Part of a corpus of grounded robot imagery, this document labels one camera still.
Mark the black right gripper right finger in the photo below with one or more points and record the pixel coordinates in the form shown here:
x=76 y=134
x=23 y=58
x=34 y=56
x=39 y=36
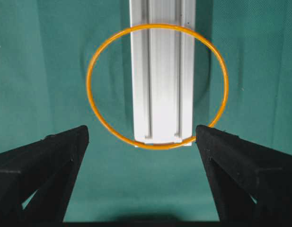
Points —
x=250 y=183

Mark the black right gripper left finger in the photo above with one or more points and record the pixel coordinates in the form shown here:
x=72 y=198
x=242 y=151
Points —
x=37 y=179

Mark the orange rubber band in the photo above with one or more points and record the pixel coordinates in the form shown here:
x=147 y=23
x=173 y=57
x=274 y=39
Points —
x=181 y=29

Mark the green table cloth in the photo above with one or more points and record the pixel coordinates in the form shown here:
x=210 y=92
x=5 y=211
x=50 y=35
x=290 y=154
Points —
x=45 y=47

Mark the aluminium extrusion rail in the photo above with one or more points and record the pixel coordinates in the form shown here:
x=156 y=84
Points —
x=162 y=79

